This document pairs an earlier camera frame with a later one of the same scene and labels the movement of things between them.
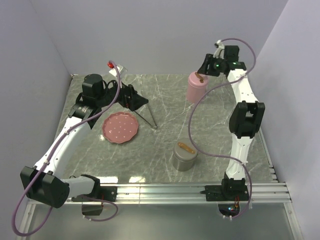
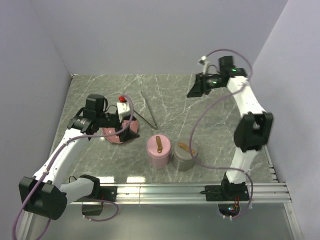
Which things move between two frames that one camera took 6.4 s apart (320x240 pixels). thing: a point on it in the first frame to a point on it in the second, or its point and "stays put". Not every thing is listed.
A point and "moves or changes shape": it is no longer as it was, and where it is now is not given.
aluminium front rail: (183, 194) stays put
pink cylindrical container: (194, 95) moves or changes shape
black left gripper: (130, 98) to (127, 134)
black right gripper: (209, 60) to (199, 87)
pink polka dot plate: (120, 127) stays put
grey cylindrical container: (182, 166) stays put
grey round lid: (185, 150) stays put
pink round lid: (198, 80) moves or changes shape
